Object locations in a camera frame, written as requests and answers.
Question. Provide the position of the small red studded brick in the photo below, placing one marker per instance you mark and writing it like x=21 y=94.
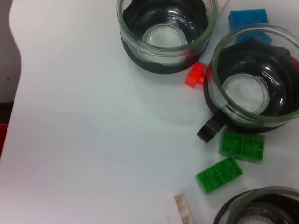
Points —
x=194 y=75

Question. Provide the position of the glass teacup with black holder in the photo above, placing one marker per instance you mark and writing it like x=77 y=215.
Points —
x=163 y=37
x=257 y=207
x=245 y=93

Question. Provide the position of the red plastic object beside table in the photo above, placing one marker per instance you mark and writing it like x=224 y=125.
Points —
x=2 y=140

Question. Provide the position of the dark red curved brick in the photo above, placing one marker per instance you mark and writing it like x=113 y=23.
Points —
x=296 y=63

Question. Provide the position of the white rectangular building brick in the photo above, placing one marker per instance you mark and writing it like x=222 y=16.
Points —
x=183 y=210

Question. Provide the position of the green rectangular building brick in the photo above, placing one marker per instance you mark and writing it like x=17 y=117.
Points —
x=241 y=145
x=219 y=175

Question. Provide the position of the blue square building brick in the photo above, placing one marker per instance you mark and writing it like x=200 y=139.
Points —
x=247 y=18

